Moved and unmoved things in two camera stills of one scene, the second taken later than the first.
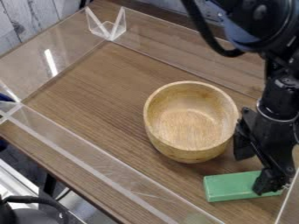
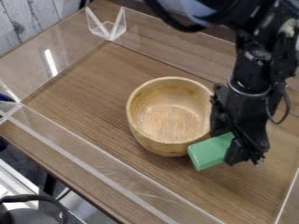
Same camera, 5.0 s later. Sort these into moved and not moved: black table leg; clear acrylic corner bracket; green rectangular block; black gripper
Moved: green rectangular block; black gripper
Not moved: black table leg; clear acrylic corner bracket
